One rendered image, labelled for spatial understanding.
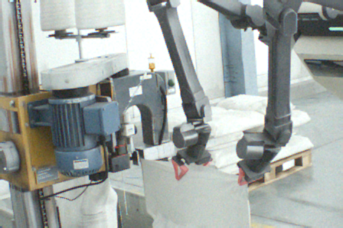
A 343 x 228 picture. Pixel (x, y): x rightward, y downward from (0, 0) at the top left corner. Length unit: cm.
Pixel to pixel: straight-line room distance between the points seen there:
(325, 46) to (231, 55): 618
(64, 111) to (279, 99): 66
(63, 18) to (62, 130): 44
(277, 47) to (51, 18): 91
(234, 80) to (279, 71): 665
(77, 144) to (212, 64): 627
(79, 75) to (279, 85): 60
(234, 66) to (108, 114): 640
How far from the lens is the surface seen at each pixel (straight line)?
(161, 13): 204
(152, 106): 246
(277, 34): 170
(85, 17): 210
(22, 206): 230
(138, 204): 306
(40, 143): 221
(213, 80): 828
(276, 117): 184
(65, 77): 201
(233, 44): 834
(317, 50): 224
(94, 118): 202
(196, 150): 213
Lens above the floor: 162
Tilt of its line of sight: 8 degrees down
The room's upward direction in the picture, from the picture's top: 5 degrees counter-clockwise
